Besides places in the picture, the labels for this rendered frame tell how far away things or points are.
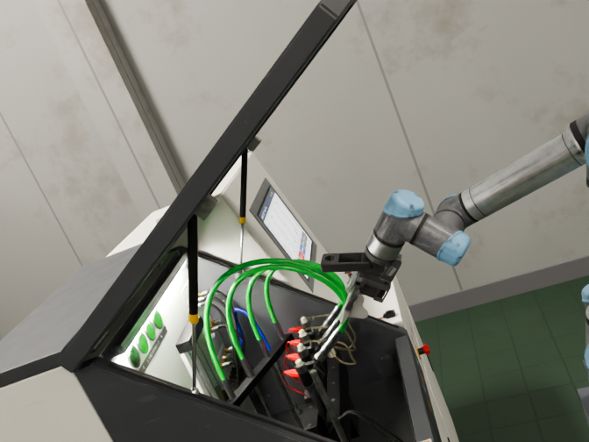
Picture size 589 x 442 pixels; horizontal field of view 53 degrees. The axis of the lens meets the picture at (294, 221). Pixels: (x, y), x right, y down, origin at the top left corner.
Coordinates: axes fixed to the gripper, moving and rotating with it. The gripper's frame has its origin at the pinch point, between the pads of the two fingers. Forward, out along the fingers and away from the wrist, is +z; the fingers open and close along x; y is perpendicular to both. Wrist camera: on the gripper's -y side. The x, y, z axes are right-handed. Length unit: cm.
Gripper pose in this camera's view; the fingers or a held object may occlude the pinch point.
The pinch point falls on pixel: (342, 308)
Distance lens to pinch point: 147.5
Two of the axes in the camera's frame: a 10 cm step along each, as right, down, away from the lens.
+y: 9.4, 3.4, 0.3
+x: 1.7, -5.5, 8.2
